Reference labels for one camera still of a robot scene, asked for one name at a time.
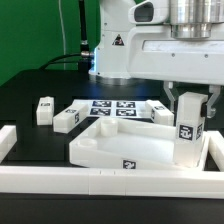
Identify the white U-shaped obstacle fence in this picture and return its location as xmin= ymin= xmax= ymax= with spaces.
xmin=0 ymin=125 xmax=224 ymax=199

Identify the white desk top panel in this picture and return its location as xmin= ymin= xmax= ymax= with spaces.
xmin=69 ymin=117 xmax=209 ymax=171

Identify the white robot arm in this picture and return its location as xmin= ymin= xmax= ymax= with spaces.
xmin=89 ymin=0 xmax=224 ymax=117

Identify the fiducial marker sheet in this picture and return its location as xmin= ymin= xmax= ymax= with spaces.
xmin=73 ymin=99 xmax=150 ymax=118

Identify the black cable with connector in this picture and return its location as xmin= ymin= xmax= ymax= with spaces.
xmin=39 ymin=0 xmax=96 ymax=70

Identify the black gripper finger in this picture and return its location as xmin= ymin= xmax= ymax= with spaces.
xmin=201 ymin=85 xmax=222 ymax=118
xmin=163 ymin=81 xmax=179 ymax=112

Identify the white thin cable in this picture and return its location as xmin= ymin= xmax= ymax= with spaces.
xmin=58 ymin=0 xmax=67 ymax=70

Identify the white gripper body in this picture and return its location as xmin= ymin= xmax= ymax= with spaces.
xmin=127 ymin=24 xmax=224 ymax=85

